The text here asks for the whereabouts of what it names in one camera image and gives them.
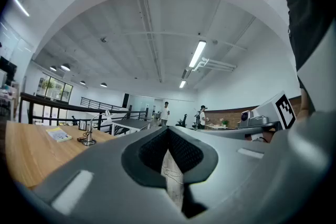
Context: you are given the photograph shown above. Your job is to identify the dark thin wire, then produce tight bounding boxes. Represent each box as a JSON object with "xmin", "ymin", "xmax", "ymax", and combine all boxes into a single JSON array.
[{"xmin": 77, "ymin": 131, "xmax": 91, "ymax": 144}]

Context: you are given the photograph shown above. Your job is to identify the black straight railing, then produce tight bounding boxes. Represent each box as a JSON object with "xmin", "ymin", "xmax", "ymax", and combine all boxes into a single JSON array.
[{"xmin": 80, "ymin": 97, "xmax": 124, "ymax": 112}]

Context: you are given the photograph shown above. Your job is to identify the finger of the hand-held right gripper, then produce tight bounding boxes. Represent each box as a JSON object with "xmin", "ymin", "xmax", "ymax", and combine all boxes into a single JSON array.
[{"xmin": 199, "ymin": 121, "xmax": 281, "ymax": 141}]

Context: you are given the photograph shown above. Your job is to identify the white ceiling pipes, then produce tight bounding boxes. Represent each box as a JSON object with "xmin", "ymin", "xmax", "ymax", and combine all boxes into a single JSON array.
[{"xmin": 193, "ymin": 57, "xmax": 238, "ymax": 73}]

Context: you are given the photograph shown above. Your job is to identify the wall tube light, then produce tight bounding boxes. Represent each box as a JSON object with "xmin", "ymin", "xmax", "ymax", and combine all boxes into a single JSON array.
[{"xmin": 12, "ymin": 0, "xmax": 30, "ymax": 17}]

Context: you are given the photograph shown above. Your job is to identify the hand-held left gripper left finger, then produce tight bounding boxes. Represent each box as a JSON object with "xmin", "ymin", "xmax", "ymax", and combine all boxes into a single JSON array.
[{"xmin": 33, "ymin": 125, "xmax": 183, "ymax": 224}]

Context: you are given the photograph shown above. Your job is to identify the black monitor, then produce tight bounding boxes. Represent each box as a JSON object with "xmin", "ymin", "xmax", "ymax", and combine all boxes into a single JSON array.
[{"xmin": 0, "ymin": 56, "xmax": 18, "ymax": 83}]

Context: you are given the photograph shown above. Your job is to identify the person's right forearm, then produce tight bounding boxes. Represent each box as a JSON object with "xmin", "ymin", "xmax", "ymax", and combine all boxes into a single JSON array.
[{"xmin": 298, "ymin": 86, "xmax": 316, "ymax": 120}]

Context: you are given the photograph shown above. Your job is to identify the person's black shirt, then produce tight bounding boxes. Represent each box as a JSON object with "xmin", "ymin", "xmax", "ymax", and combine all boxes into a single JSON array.
[{"xmin": 277, "ymin": 0, "xmax": 336, "ymax": 73}]

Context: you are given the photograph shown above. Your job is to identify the yellow book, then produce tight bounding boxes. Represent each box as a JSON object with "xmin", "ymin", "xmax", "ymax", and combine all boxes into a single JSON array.
[{"xmin": 45, "ymin": 127, "xmax": 73, "ymax": 143}]

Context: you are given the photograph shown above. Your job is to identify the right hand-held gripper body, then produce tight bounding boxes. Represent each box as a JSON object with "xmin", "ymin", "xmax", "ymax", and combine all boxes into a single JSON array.
[{"xmin": 251, "ymin": 90, "xmax": 298, "ymax": 131}]

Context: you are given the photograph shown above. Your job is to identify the black curved railing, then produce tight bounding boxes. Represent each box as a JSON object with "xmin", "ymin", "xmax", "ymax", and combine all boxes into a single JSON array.
[{"xmin": 18, "ymin": 91, "xmax": 149, "ymax": 131}]

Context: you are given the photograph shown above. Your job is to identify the tall glass window front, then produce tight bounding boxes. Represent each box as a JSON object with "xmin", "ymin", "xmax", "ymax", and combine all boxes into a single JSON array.
[{"xmin": 36, "ymin": 75, "xmax": 74, "ymax": 103}]

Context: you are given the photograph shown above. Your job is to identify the gray table white legs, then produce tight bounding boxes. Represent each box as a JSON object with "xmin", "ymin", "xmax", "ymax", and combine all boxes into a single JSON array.
[{"xmin": 111, "ymin": 119, "xmax": 152, "ymax": 137}]

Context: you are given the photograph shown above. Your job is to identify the black swivel office chair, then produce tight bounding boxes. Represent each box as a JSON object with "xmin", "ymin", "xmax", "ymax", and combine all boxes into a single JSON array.
[{"xmin": 175, "ymin": 113, "xmax": 188, "ymax": 128}]

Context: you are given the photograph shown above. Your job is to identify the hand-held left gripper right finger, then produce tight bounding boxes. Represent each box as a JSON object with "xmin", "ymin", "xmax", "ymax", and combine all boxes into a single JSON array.
[{"xmin": 167, "ymin": 109, "xmax": 336, "ymax": 224}]

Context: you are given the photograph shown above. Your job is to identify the silver gripper camera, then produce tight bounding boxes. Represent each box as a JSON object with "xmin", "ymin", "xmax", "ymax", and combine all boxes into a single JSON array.
[{"xmin": 239, "ymin": 110, "xmax": 270, "ymax": 127}]

